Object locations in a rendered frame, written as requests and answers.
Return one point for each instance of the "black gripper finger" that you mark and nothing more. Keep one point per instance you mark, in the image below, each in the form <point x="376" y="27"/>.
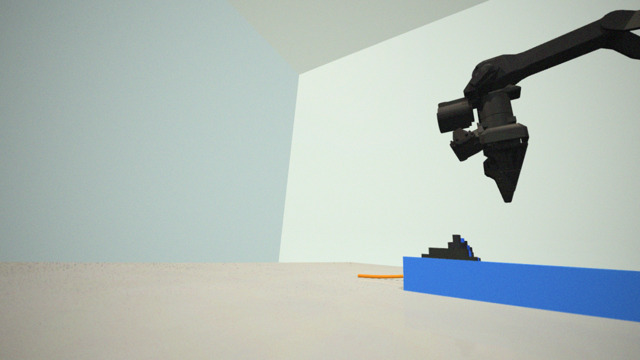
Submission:
<point x="495" y="175"/>
<point x="509" y="160"/>

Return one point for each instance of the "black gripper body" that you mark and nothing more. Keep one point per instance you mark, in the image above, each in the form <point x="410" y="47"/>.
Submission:
<point x="499" y="130"/>

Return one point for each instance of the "blue flat panel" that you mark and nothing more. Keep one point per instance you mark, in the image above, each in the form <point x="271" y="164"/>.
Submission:
<point x="451" y="272"/>

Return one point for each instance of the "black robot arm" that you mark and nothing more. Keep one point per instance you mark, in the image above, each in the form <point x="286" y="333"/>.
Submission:
<point x="493" y="81"/>

